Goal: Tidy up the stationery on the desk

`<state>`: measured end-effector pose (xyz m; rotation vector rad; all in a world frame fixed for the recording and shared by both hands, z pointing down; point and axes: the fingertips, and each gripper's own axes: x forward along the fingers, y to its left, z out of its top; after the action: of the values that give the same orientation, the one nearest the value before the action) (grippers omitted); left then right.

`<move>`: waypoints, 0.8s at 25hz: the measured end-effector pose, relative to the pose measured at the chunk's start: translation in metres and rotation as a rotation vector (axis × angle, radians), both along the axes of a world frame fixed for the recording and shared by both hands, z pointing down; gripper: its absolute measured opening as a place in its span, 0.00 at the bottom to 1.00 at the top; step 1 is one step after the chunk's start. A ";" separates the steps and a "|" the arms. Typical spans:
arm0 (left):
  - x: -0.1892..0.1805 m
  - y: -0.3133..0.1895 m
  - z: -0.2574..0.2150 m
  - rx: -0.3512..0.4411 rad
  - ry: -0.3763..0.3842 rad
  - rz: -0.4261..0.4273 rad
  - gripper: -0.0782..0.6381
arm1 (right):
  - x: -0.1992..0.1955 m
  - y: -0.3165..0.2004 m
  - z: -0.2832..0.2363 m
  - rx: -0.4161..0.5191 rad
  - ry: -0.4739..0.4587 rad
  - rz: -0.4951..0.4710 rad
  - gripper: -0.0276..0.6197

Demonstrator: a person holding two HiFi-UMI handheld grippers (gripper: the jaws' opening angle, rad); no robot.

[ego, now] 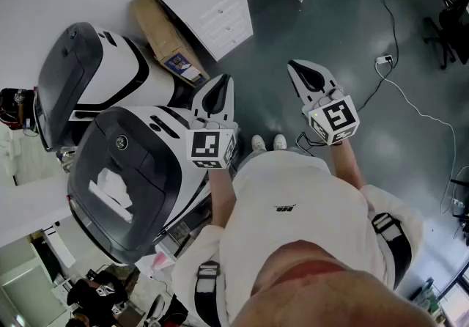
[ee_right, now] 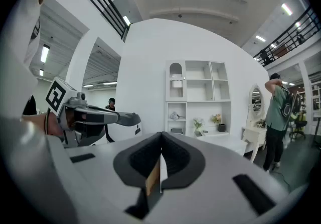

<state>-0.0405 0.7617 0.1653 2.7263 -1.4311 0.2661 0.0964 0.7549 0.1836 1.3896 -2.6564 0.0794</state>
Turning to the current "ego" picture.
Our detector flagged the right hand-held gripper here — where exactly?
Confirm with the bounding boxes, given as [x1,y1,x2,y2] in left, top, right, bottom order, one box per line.
[287,59,360,147]

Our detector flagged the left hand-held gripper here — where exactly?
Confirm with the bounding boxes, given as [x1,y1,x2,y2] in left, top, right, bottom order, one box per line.
[185,75,239,172]

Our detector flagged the person's right forearm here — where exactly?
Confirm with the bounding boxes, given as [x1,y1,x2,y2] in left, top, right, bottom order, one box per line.
[330,140,368,191]

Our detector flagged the person's left forearm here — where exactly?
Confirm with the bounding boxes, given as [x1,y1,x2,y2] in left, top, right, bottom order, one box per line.
[206,167,238,228]

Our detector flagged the brown cardboard box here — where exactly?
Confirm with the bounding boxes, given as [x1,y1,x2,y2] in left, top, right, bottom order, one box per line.
[128,0,211,89]

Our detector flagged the white and black robot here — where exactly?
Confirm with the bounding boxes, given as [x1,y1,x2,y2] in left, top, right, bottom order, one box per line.
[34,21,192,153]
[67,105,240,266]

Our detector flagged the person's white shirt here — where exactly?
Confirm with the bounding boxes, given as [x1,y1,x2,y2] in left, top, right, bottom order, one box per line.
[171,151,425,327]

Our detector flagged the white tissue paper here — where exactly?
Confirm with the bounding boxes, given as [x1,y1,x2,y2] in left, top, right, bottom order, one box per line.
[89,167,133,224]

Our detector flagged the person's chin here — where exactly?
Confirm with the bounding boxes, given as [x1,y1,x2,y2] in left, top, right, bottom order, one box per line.
[230,239,437,327]

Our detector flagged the long black cable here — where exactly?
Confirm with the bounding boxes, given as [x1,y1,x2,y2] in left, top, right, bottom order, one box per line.
[355,0,400,114]

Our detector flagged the white power cable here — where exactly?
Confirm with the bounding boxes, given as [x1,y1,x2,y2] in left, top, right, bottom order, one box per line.
[374,61,457,215]

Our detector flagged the black harness strap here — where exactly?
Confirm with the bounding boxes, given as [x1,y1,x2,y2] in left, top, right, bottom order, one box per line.
[370,212,413,290]
[193,260,223,326]

